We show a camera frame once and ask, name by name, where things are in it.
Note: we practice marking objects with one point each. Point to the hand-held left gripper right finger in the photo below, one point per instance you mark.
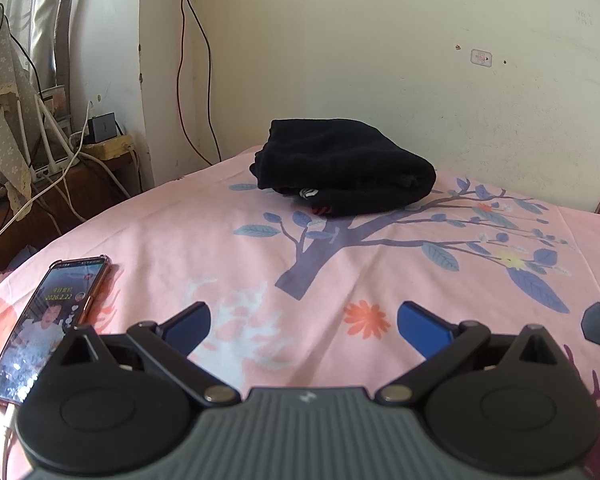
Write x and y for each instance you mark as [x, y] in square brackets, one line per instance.
[420, 327]

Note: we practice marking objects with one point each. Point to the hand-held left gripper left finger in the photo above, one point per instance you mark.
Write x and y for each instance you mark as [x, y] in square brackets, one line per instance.
[190, 325]

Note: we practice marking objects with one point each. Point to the black clothes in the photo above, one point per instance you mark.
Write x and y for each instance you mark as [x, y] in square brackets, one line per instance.
[340, 160]

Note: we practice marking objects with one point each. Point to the pink floral bedsheet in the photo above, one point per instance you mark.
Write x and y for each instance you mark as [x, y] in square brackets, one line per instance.
[180, 240]

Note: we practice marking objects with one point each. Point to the smartphone in clear case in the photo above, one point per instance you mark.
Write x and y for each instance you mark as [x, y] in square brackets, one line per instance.
[45, 320]

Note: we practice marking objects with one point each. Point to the wooden desk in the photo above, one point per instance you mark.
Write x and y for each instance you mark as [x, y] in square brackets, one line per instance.
[80, 195]

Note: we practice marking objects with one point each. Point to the white router with antennas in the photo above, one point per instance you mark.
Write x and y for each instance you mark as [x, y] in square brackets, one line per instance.
[50, 172]

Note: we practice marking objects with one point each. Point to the black power adapter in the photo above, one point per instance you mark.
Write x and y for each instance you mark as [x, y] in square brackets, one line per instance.
[102, 127]

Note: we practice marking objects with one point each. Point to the grey floral cloth cover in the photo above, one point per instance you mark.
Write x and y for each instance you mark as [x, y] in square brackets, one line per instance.
[10, 125]

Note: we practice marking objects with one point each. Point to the light curtain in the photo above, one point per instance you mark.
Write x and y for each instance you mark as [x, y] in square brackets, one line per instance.
[40, 20]

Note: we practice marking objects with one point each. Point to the small wall sticker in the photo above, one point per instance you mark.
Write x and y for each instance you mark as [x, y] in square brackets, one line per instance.
[481, 56]

